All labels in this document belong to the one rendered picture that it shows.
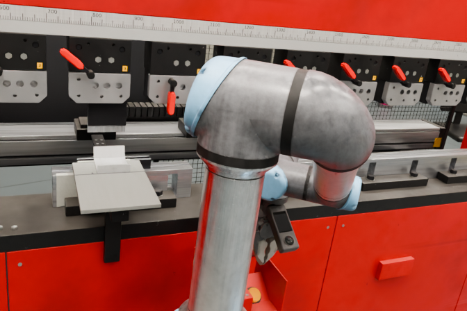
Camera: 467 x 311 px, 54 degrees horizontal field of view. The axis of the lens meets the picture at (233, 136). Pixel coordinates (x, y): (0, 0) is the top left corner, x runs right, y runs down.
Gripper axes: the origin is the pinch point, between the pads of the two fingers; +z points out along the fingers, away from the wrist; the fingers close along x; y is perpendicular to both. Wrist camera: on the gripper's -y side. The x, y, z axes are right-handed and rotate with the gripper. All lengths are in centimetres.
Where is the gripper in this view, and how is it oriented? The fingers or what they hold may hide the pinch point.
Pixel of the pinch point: (263, 262)
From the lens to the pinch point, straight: 121.8
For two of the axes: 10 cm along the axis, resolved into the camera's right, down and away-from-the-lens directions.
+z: -1.5, 9.0, 4.0
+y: -3.9, -4.3, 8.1
